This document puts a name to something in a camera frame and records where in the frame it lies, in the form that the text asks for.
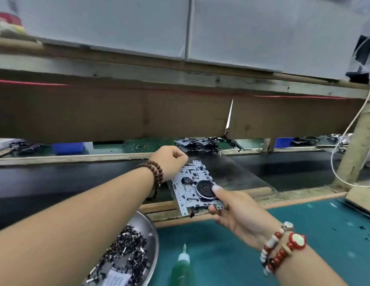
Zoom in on person's right hand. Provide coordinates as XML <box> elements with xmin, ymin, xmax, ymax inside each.
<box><xmin>208</xmin><ymin>184</ymin><xmax>282</xmax><ymax>251</ymax></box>

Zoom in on person's left hand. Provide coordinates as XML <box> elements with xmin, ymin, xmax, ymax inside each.
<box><xmin>150</xmin><ymin>145</ymin><xmax>189</xmax><ymax>181</ymax></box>

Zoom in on metal chassis plate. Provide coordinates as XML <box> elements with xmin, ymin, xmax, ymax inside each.
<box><xmin>168</xmin><ymin>159</ymin><xmax>227</xmax><ymax>218</ymax></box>

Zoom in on finished mechanisms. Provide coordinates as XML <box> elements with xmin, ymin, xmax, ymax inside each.
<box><xmin>175</xmin><ymin>135</ymin><xmax>244</xmax><ymax>154</ymax></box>

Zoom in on round metal bowl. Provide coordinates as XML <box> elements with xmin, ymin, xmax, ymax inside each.
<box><xmin>84</xmin><ymin>211</ymin><xmax>160</xmax><ymax>286</ymax></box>

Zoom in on green glue squeeze bottle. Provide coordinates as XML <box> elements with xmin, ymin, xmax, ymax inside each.
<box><xmin>170</xmin><ymin>243</ymin><xmax>196</xmax><ymax>286</ymax></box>

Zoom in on pile of small metal parts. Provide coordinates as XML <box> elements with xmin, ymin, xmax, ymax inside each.
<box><xmin>86</xmin><ymin>225</ymin><xmax>149</xmax><ymax>286</ymax></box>

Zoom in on black conveyor belt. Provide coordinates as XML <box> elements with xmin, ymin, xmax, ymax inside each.
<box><xmin>0</xmin><ymin>151</ymin><xmax>370</xmax><ymax>231</ymax></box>

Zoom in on person's left forearm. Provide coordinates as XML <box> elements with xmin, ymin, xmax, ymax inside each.
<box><xmin>0</xmin><ymin>166</ymin><xmax>156</xmax><ymax>286</ymax></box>

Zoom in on clear plastic sheet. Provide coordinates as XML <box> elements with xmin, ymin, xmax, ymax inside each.
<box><xmin>173</xmin><ymin>149</ymin><xmax>276</xmax><ymax>197</ymax></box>

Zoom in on brown cardboard panel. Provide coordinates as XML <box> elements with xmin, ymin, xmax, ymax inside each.
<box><xmin>0</xmin><ymin>80</ymin><xmax>370</xmax><ymax>144</ymax></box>

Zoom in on blue plastic bin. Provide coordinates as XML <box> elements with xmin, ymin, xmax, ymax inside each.
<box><xmin>51</xmin><ymin>142</ymin><xmax>86</xmax><ymax>155</ymax></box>
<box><xmin>274</xmin><ymin>137</ymin><xmax>295</xmax><ymax>149</ymax></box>

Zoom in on wooden shelf beam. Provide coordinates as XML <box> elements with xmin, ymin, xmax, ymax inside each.
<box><xmin>0</xmin><ymin>37</ymin><xmax>370</xmax><ymax>100</ymax></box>

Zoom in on flat cardboard piece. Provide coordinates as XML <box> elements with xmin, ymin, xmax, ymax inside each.
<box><xmin>345</xmin><ymin>186</ymin><xmax>370</xmax><ymax>216</ymax></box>

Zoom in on brown bead bracelet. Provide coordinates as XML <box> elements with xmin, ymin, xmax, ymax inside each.
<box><xmin>137</xmin><ymin>160</ymin><xmax>165</xmax><ymax>200</ymax></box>

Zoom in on red white bead bracelet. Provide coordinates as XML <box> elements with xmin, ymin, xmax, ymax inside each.
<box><xmin>259</xmin><ymin>221</ymin><xmax>308</xmax><ymax>276</ymax></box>

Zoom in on white cable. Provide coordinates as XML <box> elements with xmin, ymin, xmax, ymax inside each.
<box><xmin>330</xmin><ymin>29</ymin><xmax>370</xmax><ymax>189</ymax></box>

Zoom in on wooden post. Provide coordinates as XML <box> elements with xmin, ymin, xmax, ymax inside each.
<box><xmin>333</xmin><ymin>86</ymin><xmax>370</xmax><ymax>189</ymax></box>

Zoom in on red cord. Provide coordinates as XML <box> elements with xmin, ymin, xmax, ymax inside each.
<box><xmin>0</xmin><ymin>79</ymin><xmax>370</xmax><ymax>100</ymax></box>

